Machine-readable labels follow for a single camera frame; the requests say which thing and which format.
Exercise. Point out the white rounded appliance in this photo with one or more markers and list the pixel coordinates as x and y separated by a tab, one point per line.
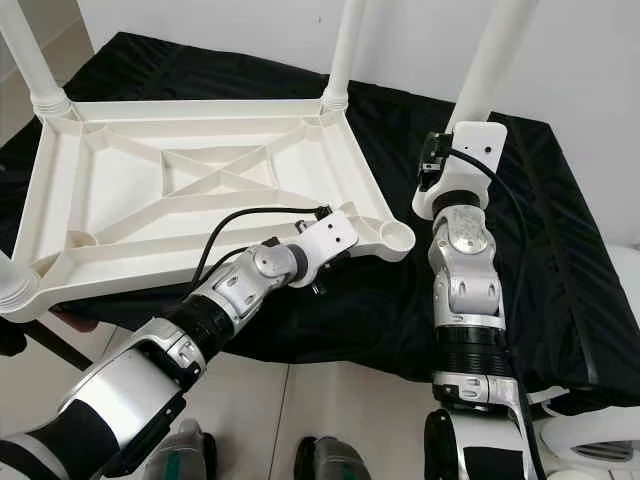
622	270

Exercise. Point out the grey robot leg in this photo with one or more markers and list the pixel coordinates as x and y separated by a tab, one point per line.
185	450
335	462

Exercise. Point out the black table cloth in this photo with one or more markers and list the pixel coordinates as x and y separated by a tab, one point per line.
560	250

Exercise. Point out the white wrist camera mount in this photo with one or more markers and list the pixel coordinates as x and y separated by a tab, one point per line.
470	150
330	235

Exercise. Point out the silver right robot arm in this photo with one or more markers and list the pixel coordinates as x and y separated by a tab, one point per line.
470	290

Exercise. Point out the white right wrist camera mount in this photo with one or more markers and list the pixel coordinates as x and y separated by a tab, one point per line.
470	150

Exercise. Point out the white plastic children table top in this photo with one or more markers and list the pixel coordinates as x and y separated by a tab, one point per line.
120	200

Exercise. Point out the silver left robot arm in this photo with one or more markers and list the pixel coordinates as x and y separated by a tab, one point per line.
160	370

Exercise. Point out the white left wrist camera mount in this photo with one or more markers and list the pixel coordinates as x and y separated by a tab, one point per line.
330	235

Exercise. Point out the grey robot right leg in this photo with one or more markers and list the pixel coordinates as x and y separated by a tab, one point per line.
335	462

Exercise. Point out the grey robot left leg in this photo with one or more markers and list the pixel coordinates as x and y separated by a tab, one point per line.
185	450

